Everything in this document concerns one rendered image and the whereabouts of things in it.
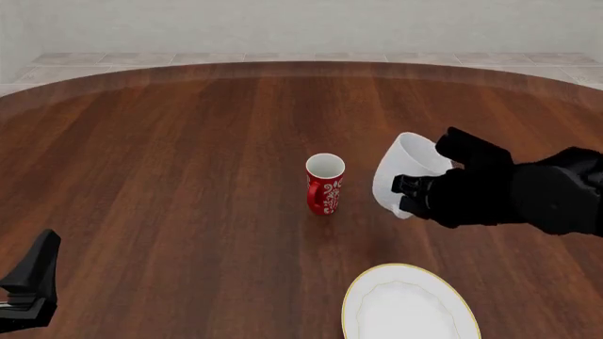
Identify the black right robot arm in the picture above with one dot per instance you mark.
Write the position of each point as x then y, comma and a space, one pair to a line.
560, 194

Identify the red mug with white pattern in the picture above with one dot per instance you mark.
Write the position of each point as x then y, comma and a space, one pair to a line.
330, 194

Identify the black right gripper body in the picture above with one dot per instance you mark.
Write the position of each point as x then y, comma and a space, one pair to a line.
476, 197

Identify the white plate with gold rim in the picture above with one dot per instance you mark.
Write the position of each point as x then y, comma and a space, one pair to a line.
405, 310

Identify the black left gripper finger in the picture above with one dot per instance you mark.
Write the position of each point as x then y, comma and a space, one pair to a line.
35, 268

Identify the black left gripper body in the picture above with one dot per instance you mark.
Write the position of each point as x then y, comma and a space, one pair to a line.
28, 312

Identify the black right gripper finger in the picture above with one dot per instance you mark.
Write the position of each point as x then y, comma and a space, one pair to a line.
414, 185
476, 152

